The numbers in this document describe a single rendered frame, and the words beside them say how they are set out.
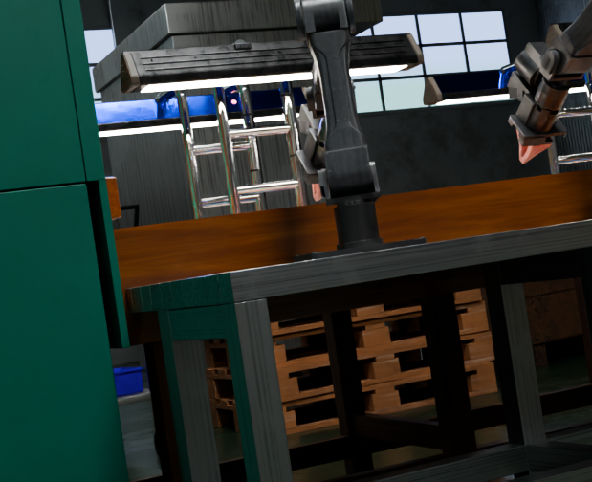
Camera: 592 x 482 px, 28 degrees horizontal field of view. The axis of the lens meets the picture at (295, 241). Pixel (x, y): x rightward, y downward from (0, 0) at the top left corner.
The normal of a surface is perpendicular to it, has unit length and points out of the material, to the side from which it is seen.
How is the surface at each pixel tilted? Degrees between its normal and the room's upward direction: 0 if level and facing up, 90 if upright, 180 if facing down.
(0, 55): 90
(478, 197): 90
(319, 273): 90
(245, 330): 90
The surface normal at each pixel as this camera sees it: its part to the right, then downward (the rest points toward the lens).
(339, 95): -0.06, -0.22
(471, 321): 0.36, -0.07
